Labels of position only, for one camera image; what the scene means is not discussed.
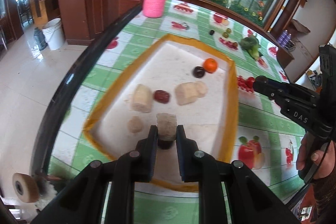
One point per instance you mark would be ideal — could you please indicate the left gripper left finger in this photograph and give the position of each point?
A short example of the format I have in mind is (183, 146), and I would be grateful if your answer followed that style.
(147, 149)

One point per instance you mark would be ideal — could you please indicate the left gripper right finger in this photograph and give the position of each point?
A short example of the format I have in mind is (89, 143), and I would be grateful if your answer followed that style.
(185, 150)

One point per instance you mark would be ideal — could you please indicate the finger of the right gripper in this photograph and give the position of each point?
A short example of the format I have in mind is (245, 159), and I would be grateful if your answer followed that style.
(284, 93)

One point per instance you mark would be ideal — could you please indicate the small beige sugarcane piece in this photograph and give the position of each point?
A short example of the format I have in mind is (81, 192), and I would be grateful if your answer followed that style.
(167, 126)

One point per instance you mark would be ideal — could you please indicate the large beige sugarcane cylinder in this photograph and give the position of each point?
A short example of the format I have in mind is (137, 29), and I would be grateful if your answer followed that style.
(142, 99)

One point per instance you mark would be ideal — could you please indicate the large orange mandarin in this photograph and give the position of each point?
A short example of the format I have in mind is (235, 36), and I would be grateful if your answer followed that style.
(210, 65)

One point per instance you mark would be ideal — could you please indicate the red tomato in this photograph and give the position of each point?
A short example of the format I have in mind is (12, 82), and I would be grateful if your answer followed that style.
(249, 82)

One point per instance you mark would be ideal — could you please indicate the beige sugarcane chunk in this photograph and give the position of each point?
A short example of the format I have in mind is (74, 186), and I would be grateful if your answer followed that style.
(186, 93)
(201, 88)

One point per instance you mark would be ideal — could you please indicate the right forearm brown sleeve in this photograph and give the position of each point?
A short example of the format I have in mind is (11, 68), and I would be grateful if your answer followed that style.
(324, 194)

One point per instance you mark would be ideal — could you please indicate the person's right hand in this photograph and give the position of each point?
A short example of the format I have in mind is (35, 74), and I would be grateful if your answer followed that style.
(324, 160)

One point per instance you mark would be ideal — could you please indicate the small beige piece in tray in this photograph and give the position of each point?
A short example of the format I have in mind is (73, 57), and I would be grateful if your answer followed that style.
(135, 125)

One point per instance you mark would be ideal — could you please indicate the red jujube in tray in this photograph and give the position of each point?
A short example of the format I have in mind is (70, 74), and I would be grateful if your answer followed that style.
(161, 96)

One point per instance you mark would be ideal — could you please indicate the purple bottles on shelf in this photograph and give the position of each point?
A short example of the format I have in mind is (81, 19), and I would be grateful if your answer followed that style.
(284, 38)

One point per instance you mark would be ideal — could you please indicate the beige sugarcane chunk in tray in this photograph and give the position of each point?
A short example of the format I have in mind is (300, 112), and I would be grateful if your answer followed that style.
(186, 93)

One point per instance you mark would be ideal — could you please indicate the green leafy bok choy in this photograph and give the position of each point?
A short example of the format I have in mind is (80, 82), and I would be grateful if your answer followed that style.
(251, 45)

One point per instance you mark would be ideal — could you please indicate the white foam tray yellow tape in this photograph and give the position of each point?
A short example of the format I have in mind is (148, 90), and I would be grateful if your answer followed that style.
(176, 81)

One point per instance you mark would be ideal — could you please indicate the dark plum upper tray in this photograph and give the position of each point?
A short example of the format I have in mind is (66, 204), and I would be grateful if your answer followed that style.
(199, 72)

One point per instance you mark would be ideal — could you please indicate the beige tape roll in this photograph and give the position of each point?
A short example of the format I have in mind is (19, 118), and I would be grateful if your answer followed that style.
(25, 188)

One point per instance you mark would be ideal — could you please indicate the brown wooden cabinet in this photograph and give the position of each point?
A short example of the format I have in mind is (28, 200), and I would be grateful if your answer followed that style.
(84, 20)

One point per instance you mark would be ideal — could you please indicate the white plastic bucket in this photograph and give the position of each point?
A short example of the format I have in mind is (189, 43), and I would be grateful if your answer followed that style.
(54, 34)

